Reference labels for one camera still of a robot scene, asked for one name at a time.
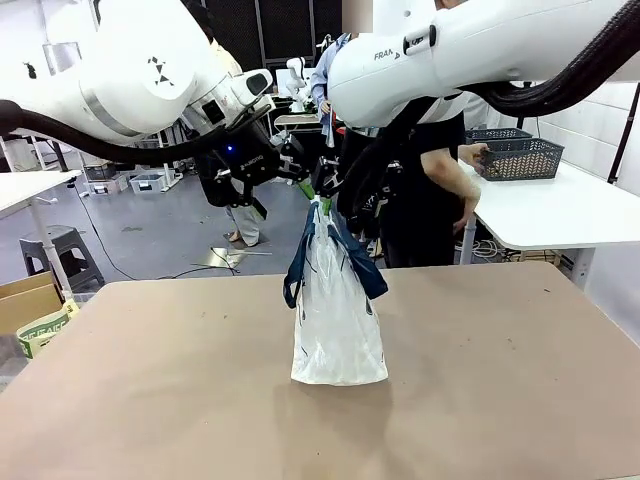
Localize person in blue shirt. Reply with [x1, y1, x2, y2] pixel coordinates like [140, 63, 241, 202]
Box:
[309, 32, 354, 150]

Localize black tripod leg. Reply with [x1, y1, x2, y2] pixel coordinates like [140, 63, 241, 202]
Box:
[606, 82, 640, 186]

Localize white sack green print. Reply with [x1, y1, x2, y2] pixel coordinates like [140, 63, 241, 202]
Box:
[15, 298, 81, 360]

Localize small white side table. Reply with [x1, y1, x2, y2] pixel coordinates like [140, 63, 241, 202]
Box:
[0, 169, 84, 304]

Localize small white background robot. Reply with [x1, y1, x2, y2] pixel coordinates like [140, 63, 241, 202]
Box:
[283, 56, 314, 115]

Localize grey woven plastic basket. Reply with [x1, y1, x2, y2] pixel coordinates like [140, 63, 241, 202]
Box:
[473, 137, 566, 182]
[464, 127, 534, 146]

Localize translucent shopping bag navy handles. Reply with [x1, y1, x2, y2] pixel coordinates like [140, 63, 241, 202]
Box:
[282, 198, 390, 387]

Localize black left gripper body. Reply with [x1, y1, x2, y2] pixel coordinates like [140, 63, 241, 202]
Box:
[196, 124, 282, 207]

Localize brown cardboard box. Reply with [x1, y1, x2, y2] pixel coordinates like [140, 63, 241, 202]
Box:
[0, 270, 66, 337]

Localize person left hand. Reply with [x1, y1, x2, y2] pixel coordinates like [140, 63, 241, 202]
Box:
[458, 143, 490, 169]

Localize person right forearm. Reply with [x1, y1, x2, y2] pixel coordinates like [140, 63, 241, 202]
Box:
[421, 147, 482, 236]

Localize silver metal dustpan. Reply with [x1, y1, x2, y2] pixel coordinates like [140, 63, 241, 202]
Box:
[191, 245, 275, 274]

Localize person in black shirt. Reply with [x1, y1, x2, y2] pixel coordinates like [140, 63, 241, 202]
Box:
[342, 92, 484, 270]

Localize white storage bin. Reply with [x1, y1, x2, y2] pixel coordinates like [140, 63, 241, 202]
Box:
[128, 172, 170, 196]

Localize background desk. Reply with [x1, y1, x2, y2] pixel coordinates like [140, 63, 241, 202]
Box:
[272, 94, 322, 147]

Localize large white side table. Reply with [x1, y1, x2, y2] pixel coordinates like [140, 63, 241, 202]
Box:
[457, 143, 640, 266]

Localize black floor cable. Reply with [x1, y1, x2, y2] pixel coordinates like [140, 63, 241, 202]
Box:
[67, 182, 241, 281]

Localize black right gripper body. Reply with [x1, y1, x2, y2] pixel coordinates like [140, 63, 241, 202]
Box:
[335, 159, 402, 236]

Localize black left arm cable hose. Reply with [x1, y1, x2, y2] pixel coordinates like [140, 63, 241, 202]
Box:
[0, 99, 261, 167]

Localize grey plastic step stool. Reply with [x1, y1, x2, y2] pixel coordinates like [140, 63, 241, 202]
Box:
[18, 225, 107, 295]

